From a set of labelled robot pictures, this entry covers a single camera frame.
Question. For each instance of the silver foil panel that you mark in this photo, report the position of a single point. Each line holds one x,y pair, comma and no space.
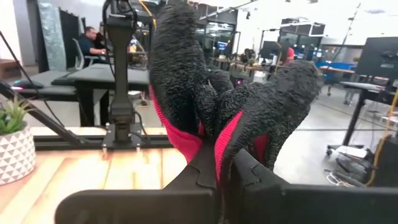
51,34

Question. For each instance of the black monitor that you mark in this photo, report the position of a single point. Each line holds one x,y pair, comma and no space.
377,57

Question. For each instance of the white chair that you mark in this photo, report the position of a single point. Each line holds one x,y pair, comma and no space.
79,56

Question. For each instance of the red and black gardening gloves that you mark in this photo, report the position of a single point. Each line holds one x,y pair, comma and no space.
186,62

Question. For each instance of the person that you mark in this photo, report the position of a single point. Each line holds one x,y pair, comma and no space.
289,54
88,43

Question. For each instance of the black computer mouse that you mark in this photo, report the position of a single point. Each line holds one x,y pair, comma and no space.
28,84

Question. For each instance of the black desk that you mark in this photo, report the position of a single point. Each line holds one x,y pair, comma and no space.
102,76

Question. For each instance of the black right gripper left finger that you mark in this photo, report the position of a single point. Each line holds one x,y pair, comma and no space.
140,208

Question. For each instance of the brown cabinet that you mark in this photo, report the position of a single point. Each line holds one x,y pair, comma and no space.
11,68

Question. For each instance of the black table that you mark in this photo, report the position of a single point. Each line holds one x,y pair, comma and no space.
367,90

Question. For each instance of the succulent plant in white pot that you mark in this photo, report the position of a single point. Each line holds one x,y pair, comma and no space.
15,149

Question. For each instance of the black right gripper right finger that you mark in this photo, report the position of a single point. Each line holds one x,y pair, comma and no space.
311,205

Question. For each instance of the blue partition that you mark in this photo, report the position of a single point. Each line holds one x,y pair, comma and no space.
335,70

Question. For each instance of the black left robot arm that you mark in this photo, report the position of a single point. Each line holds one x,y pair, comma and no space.
121,93

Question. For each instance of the black aluminium table frame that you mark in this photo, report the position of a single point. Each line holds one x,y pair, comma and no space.
155,141

